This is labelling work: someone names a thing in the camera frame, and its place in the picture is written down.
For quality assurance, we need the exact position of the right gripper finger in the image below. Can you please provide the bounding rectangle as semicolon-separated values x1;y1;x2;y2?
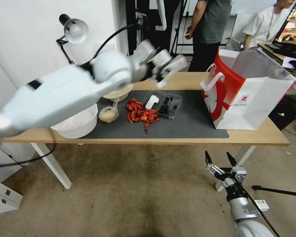
205;151;225;176
226;152;247;183

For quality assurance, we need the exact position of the clear disposable takeout box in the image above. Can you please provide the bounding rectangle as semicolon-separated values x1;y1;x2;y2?
141;89;184;121

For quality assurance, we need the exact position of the red and white delivery bag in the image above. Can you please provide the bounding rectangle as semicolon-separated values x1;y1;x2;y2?
200;48;296;131

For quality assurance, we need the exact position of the clear bag of rice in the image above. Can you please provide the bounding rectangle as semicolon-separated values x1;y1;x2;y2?
99;97;120;123

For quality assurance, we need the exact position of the white label tab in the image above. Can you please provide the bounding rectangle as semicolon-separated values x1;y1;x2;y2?
145;94;159;109

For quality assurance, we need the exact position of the wooden table with white legs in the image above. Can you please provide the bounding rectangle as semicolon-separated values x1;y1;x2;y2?
4;71;290;190

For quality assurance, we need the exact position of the beige shallow bowl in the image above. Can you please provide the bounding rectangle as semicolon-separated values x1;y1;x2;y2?
102;83;135;102

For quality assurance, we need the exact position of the red crayfish pile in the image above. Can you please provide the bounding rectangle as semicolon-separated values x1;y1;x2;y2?
125;98;161;128

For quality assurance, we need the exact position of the dark grey table mat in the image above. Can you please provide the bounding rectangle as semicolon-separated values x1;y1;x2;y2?
85;89;230;140

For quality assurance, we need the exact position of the black tripod leg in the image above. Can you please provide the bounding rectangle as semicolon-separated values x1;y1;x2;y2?
252;185;296;198

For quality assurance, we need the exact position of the black tripod stand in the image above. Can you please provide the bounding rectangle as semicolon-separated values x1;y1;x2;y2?
169;0;196;56

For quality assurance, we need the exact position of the standing person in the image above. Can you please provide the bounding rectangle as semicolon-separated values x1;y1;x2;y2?
185;0;233;72

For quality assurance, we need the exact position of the white desk lamp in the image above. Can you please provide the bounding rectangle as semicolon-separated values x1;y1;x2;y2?
55;13;89;66

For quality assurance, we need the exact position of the large white plastic bowl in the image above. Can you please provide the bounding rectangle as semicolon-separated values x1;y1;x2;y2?
50;102;99;140

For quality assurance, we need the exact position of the seated person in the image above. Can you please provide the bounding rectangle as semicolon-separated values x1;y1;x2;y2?
242;0;296;51

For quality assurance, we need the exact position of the open laptop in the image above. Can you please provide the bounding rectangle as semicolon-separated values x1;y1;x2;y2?
264;0;296;53

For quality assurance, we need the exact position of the white cabinet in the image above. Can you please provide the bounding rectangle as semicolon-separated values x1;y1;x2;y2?
0;143;37;218

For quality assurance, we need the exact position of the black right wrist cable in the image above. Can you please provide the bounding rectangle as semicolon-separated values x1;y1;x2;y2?
236;184;281;237

